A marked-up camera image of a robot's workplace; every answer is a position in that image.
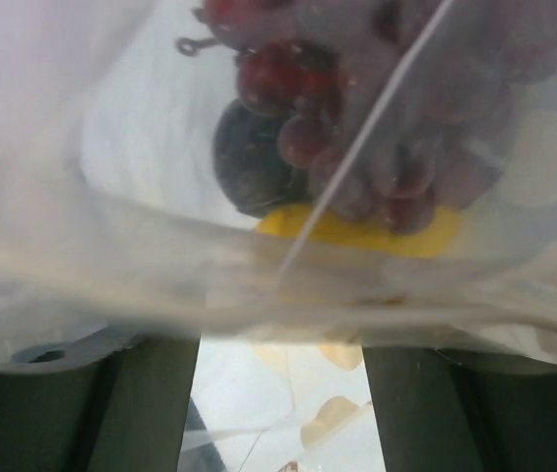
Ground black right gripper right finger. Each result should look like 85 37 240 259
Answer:
362 347 557 471

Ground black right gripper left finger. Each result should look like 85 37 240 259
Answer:
0 336 199 471

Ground yellow fake fruit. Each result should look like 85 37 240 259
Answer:
255 204 462 268

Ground clear zip top bag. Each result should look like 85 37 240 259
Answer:
0 1 557 367

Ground dark round fake fruit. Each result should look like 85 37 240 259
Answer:
213 99 311 219

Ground dark purple fake grapes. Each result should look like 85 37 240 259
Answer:
176 1 557 235

